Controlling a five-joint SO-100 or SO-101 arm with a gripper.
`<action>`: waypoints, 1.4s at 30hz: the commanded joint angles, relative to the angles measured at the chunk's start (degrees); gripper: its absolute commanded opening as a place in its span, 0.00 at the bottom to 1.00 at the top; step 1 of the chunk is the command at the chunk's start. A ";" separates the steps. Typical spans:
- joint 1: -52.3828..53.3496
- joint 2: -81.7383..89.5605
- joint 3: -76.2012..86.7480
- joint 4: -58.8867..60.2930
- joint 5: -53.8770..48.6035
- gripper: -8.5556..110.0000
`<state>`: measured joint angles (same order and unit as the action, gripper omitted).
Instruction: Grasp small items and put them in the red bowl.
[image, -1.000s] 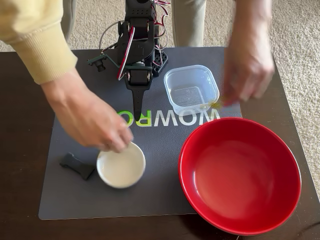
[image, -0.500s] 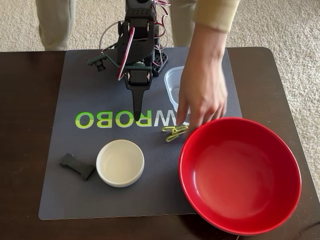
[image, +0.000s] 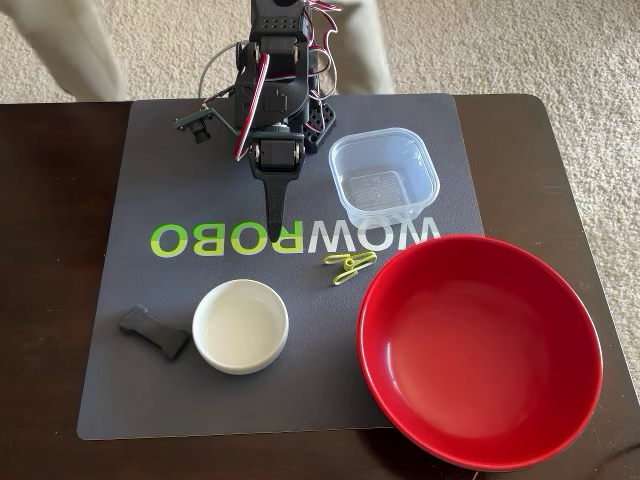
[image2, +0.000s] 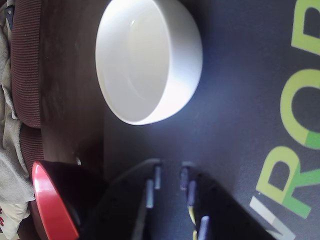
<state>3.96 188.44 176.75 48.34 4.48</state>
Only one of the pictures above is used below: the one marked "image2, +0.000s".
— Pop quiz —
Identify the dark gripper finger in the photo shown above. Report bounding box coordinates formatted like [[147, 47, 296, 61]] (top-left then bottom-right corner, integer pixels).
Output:
[[86, 158, 163, 240]]

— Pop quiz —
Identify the purple padded gripper finger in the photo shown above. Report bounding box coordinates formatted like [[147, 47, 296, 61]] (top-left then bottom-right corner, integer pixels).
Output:
[[179, 161, 278, 240]]

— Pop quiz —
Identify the white ceramic bowl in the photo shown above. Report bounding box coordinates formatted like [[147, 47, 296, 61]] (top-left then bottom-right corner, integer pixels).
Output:
[[94, 0, 204, 126]]

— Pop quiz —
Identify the red bowl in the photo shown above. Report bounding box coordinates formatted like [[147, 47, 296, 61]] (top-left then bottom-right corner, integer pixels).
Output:
[[31, 160, 82, 240]]

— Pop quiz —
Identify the white bag with red print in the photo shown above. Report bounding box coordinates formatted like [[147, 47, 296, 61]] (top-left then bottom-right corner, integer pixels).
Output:
[[0, 198, 29, 240]]

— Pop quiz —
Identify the grey mat with WOWROBO print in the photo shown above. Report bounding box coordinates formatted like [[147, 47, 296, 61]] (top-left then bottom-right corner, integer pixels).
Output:
[[102, 0, 320, 240]]

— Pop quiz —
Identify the grey cloth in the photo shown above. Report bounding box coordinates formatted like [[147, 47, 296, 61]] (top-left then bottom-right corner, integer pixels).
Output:
[[0, 0, 36, 208]]

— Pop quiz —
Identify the brown ribbed cushion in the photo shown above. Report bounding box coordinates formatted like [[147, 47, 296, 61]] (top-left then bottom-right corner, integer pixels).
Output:
[[9, 0, 46, 176]]

